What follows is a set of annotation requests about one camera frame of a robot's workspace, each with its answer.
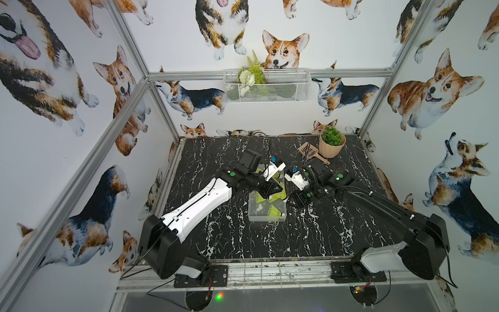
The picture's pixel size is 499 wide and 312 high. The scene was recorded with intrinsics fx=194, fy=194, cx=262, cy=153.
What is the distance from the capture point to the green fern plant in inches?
32.0

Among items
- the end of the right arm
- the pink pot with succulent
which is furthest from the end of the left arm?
the pink pot with succulent

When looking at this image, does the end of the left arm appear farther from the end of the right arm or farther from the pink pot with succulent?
the pink pot with succulent
